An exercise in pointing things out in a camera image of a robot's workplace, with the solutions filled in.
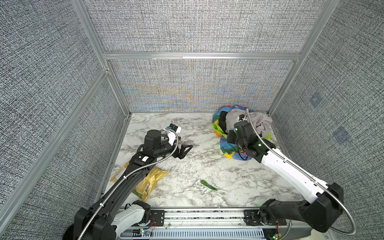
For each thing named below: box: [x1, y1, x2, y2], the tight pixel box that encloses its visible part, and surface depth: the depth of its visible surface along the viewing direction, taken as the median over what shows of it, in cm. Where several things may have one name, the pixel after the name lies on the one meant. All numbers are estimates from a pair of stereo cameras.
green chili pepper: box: [201, 179, 218, 191], surface depth 85 cm
